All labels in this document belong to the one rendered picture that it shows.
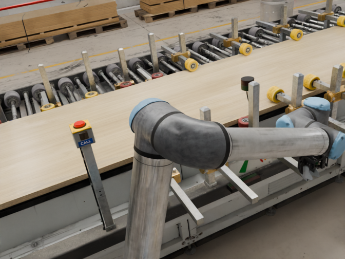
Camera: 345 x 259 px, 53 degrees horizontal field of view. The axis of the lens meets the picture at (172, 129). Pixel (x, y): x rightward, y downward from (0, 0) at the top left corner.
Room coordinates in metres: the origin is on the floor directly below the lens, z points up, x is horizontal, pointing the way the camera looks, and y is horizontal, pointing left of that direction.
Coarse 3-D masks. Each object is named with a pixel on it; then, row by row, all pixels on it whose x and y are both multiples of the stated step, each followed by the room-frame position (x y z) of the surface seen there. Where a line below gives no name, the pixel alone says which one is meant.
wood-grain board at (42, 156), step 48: (288, 48) 2.41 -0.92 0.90; (336, 48) 2.29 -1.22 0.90; (96, 96) 2.03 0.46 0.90; (144, 96) 1.94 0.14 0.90; (192, 96) 1.85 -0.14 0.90; (240, 96) 1.76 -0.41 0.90; (0, 144) 1.59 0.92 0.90; (48, 144) 1.52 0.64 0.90; (96, 144) 1.46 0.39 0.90; (0, 192) 1.18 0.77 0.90; (48, 192) 1.17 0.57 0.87
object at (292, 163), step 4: (280, 160) 1.22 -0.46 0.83; (284, 160) 1.19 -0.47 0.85; (288, 160) 1.18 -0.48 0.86; (292, 160) 1.17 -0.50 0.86; (288, 164) 1.17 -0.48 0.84; (292, 164) 1.15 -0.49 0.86; (296, 164) 1.14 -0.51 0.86; (292, 168) 1.15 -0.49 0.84; (296, 168) 1.13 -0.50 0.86; (296, 172) 1.12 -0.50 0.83
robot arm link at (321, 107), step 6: (306, 102) 1.07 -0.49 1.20; (312, 102) 1.07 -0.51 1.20; (318, 102) 1.07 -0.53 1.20; (324, 102) 1.06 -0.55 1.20; (312, 108) 1.05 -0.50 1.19; (318, 108) 1.04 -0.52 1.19; (324, 108) 1.04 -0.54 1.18; (318, 114) 1.03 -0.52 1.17; (324, 114) 1.04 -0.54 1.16; (318, 120) 1.02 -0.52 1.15; (324, 120) 1.04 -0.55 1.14
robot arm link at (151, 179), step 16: (144, 112) 0.76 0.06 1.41; (160, 112) 0.73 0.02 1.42; (176, 112) 0.72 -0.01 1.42; (144, 128) 0.72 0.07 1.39; (144, 144) 0.72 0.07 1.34; (144, 160) 0.72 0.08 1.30; (160, 160) 0.71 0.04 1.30; (144, 176) 0.71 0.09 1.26; (160, 176) 0.70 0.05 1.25; (144, 192) 0.70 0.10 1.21; (160, 192) 0.70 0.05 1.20; (128, 208) 0.73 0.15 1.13; (144, 208) 0.69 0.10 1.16; (160, 208) 0.70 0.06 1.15; (128, 224) 0.71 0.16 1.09; (144, 224) 0.68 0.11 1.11; (160, 224) 0.69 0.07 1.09; (128, 240) 0.69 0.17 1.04; (144, 240) 0.67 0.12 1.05; (160, 240) 0.70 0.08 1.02; (128, 256) 0.68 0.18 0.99; (144, 256) 0.67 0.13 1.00
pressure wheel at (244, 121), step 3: (243, 117) 1.51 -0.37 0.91; (246, 117) 1.51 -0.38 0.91; (240, 120) 1.49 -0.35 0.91; (243, 120) 1.49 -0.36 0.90; (246, 120) 1.48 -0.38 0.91; (240, 123) 1.47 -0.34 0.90; (243, 123) 1.46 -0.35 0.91; (246, 123) 1.45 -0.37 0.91; (240, 126) 1.47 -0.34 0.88; (243, 126) 1.45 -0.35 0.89; (246, 126) 1.45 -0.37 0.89
